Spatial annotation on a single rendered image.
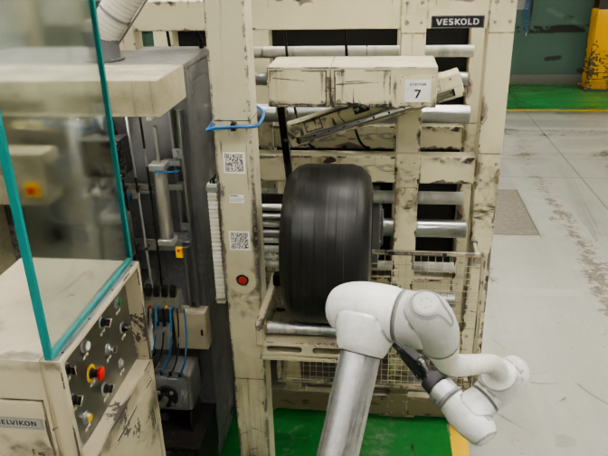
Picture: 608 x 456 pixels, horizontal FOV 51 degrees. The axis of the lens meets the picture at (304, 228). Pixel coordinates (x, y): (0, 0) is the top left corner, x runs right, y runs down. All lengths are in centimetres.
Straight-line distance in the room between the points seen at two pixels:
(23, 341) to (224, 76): 100
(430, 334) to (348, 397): 25
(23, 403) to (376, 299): 92
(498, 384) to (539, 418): 153
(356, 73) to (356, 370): 115
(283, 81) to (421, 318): 117
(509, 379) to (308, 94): 118
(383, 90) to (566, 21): 921
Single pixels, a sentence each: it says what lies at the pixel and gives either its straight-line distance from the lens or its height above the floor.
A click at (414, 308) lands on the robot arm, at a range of 149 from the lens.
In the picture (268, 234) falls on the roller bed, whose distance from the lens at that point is 272.
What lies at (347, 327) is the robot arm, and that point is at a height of 133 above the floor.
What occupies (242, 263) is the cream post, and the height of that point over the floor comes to 113.
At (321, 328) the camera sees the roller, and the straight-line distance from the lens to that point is 234.
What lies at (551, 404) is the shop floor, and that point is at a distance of 363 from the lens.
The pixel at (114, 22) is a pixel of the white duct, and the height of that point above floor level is 194.
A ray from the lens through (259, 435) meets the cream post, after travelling 279.
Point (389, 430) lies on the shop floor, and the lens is 332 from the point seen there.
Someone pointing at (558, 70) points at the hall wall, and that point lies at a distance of 1155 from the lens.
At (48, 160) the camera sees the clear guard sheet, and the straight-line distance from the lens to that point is 166.
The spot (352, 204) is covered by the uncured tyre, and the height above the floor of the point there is 140.
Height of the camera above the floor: 218
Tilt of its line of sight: 24 degrees down
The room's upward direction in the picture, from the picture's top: 1 degrees counter-clockwise
